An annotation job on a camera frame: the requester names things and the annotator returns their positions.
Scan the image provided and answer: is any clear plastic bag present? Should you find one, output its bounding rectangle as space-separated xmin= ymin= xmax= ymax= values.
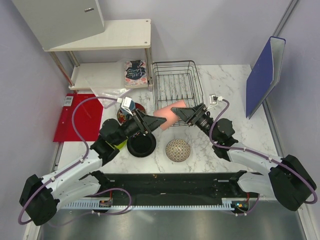
xmin=91 ymin=87 xmax=131 ymax=109

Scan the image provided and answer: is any red floral plate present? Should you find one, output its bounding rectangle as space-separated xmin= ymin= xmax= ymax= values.
xmin=117 ymin=102 xmax=147 ymax=125

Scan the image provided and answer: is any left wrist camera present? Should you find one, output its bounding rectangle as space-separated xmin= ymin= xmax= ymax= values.
xmin=116 ymin=96 xmax=133 ymax=116

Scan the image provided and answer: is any blue binder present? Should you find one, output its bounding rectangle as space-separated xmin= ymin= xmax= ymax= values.
xmin=245 ymin=36 xmax=286 ymax=119

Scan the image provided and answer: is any black wire dish rack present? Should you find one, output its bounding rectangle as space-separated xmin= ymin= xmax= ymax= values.
xmin=152 ymin=60 xmax=204 ymax=127

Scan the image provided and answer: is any white two-tier shelf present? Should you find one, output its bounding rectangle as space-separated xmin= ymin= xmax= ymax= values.
xmin=47 ymin=19 xmax=153 ymax=91

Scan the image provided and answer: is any grey cabinet door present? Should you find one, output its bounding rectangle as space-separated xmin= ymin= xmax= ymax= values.
xmin=13 ymin=0 xmax=105 ymax=50

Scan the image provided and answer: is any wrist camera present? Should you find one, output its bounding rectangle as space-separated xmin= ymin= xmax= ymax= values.
xmin=116 ymin=96 xmax=133 ymax=116
xmin=206 ymin=94 xmax=224 ymax=110

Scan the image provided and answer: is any green plate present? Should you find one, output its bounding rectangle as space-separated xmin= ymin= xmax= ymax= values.
xmin=107 ymin=140 xmax=127 ymax=150

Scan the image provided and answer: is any tall pink cup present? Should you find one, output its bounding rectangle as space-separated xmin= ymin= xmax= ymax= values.
xmin=153 ymin=100 xmax=187 ymax=131

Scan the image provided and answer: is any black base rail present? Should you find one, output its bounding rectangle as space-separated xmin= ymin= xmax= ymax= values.
xmin=91 ymin=171 xmax=258 ymax=206

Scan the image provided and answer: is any black plate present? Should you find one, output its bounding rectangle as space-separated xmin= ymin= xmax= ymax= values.
xmin=126 ymin=133 xmax=157 ymax=158

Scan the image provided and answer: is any patterned bowl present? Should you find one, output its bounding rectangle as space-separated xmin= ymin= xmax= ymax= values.
xmin=165 ymin=138 xmax=191 ymax=163

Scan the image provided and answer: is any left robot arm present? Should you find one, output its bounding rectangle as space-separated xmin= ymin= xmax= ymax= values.
xmin=18 ymin=110 xmax=167 ymax=226

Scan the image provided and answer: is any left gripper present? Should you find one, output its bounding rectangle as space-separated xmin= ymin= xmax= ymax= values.
xmin=113 ymin=108 xmax=167 ymax=146

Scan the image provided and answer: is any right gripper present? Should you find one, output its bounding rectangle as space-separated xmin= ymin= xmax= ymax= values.
xmin=171 ymin=103 xmax=218 ymax=143

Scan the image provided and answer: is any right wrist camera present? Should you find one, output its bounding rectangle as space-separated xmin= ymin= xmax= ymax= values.
xmin=206 ymin=94 xmax=224 ymax=110

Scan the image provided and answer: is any book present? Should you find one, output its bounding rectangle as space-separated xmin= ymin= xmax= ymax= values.
xmin=124 ymin=60 xmax=148 ymax=89

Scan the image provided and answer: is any red folder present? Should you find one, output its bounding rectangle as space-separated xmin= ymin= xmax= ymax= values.
xmin=52 ymin=93 xmax=105 ymax=143

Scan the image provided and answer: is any blue cup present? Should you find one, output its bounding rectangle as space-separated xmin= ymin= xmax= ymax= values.
xmin=129 ymin=101 xmax=136 ymax=111

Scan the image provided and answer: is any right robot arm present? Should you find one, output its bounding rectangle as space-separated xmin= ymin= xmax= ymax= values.
xmin=171 ymin=103 xmax=318 ymax=211

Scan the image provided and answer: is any white cable duct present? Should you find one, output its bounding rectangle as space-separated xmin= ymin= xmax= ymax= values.
xmin=62 ymin=198 xmax=249 ymax=211

